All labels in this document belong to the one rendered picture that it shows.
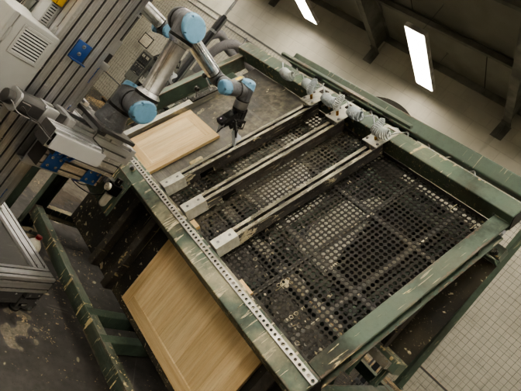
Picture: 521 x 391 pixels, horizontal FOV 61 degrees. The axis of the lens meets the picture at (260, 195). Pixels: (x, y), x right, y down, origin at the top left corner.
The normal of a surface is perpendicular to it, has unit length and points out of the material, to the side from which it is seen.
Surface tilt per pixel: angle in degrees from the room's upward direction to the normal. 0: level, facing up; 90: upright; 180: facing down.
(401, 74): 90
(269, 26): 90
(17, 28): 90
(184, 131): 59
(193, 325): 90
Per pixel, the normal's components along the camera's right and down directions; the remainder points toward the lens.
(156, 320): -0.51, -0.34
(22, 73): 0.66, 0.59
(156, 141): -0.12, -0.69
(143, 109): 0.47, 0.62
